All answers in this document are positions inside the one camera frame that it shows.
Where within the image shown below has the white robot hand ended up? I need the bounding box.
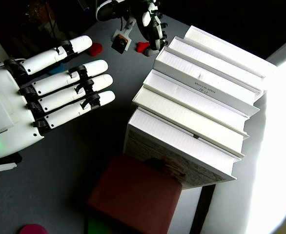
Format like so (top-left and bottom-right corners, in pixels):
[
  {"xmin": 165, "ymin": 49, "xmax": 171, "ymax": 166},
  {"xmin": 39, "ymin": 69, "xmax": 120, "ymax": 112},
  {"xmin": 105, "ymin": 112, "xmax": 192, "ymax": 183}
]
[
  {"xmin": 0, "ymin": 35, "xmax": 116, "ymax": 162},
  {"xmin": 96, "ymin": 0, "xmax": 168, "ymax": 58}
]

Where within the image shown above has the red star block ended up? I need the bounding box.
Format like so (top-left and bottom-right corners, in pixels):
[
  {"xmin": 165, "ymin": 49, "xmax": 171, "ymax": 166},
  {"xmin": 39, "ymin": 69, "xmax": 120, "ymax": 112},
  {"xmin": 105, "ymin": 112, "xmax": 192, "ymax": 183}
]
[{"xmin": 136, "ymin": 41, "xmax": 150, "ymax": 53}]

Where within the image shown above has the white book grey lettering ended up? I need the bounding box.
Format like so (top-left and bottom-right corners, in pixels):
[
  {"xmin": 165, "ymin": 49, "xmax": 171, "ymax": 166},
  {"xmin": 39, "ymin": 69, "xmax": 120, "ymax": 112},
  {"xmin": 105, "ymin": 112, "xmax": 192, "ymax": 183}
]
[{"xmin": 167, "ymin": 36, "xmax": 268, "ymax": 98}]

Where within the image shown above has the red heart block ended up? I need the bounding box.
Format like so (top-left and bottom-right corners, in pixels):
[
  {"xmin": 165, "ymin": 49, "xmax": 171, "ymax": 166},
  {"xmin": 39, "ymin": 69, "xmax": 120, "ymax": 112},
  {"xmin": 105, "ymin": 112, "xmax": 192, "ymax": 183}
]
[{"xmin": 88, "ymin": 43, "xmax": 104, "ymax": 57}]

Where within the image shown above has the plain white book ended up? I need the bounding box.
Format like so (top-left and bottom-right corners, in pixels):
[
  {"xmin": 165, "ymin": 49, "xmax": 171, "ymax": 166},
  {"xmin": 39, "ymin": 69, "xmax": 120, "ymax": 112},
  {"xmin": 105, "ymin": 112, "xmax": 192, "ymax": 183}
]
[{"xmin": 184, "ymin": 25, "xmax": 277, "ymax": 82}]

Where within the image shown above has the white book pale lettering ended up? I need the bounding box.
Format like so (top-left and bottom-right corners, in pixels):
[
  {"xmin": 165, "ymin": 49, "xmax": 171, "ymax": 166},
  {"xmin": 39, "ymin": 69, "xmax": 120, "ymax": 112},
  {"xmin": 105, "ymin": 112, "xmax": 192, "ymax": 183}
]
[{"xmin": 153, "ymin": 46, "xmax": 261, "ymax": 118}]

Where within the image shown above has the grey table cloth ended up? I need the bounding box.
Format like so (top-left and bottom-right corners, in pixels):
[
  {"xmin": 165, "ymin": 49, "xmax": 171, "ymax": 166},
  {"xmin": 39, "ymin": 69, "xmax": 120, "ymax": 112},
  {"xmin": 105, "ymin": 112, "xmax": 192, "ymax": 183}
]
[{"xmin": 0, "ymin": 13, "xmax": 286, "ymax": 234}]

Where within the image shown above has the pink round block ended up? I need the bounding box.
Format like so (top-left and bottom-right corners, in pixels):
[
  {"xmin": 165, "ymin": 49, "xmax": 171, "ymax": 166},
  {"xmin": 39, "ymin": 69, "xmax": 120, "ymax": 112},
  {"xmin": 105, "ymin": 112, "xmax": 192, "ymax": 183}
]
[{"xmin": 19, "ymin": 223, "xmax": 48, "ymax": 234}]

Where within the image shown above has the red hardcover book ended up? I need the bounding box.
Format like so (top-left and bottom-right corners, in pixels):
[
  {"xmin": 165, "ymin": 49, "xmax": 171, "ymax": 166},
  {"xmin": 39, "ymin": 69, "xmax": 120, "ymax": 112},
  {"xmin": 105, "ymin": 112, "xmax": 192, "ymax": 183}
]
[{"xmin": 86, "ymin": 153, "xmax": 195, "ymax": 234}]

